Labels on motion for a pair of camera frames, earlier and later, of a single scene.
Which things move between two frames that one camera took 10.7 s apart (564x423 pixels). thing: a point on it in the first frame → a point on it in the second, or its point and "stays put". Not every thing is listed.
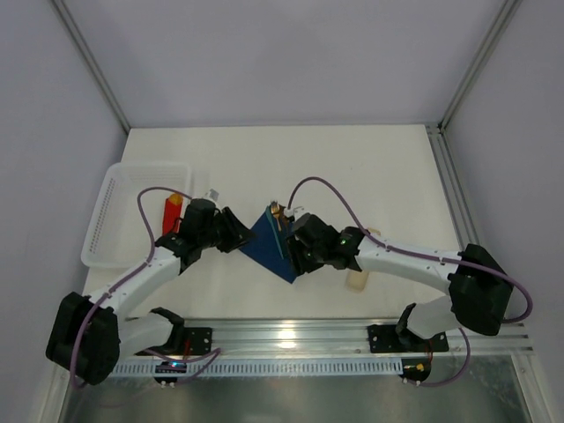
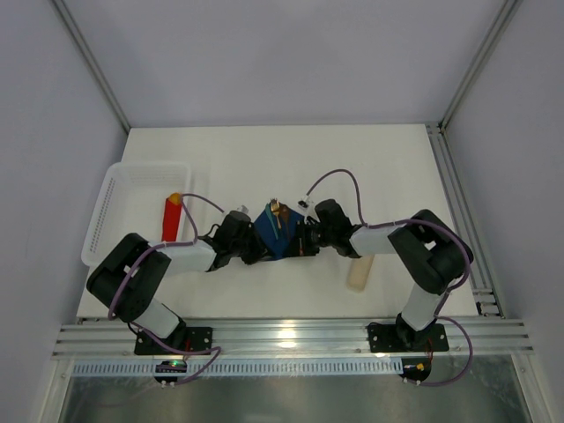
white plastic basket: (117, 235) stays put
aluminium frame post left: (85, 50) stays put
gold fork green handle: (275, 211) stays put
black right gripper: (296, 247) → (308, 238)
